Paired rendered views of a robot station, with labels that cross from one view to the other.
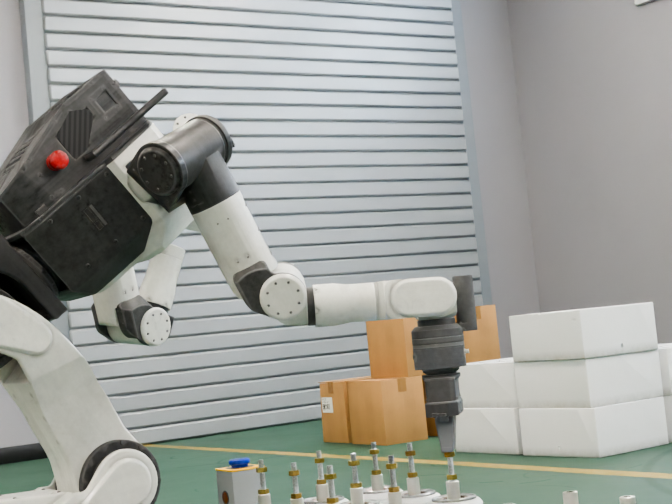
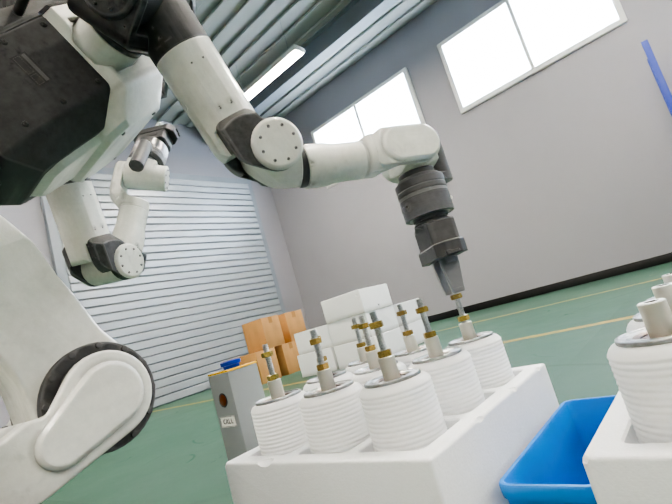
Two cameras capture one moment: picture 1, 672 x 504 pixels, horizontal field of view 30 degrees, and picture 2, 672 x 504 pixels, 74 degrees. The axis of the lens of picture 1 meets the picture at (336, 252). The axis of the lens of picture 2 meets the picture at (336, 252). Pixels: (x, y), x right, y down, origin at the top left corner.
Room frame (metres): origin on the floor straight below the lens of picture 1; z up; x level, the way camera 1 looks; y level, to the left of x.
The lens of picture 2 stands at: (1.45, 0.25, 0.34)
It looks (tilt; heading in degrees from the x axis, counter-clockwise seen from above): 9 degrees up; 342
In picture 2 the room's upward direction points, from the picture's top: 16 degrees counter-clockwise
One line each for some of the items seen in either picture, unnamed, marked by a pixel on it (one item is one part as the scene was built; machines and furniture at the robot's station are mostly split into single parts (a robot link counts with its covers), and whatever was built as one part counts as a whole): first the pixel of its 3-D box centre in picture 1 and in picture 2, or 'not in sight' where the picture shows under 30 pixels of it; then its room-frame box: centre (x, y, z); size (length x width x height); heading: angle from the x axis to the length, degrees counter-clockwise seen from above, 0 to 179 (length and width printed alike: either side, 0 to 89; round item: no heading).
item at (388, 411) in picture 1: (386, 410); (259, 367); (6.00, -0.17, 0.15); 0.30 x 0.24 x 0.30; 32
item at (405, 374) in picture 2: not in sight; (392, 378); (2.01, 0.04, 0.25); 0.08 x 0.08 x 0.01
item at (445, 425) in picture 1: (445, 433); (454, 273); (2.11, -0.15, 0.36); 0.03 x 0.02 x 0.06; 80
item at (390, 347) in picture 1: (405, 344); (263, 334); (6.08, -0.29, 0.45); 0.30 x 0.24 x 0.30; 35
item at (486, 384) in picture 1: (520, 380); (327, 335); (5.19, -0.71, 0.27); 0.39 x 0.39 x 0.18; 35
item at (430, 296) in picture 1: (414, 298); (395, 153); (2.12, -0.12, 0.59); 0.13 x 0.09 x 0.07; 93
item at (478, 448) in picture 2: not in sight; (405, 467); (2.18, 0.00, 0.09); 0.39 x 0.39 x 0.18; 31
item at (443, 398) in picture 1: (443, 378); (434, 226); (2.14, -0.16, 0.45); 0.13 x 0.10 x 0.12; 170
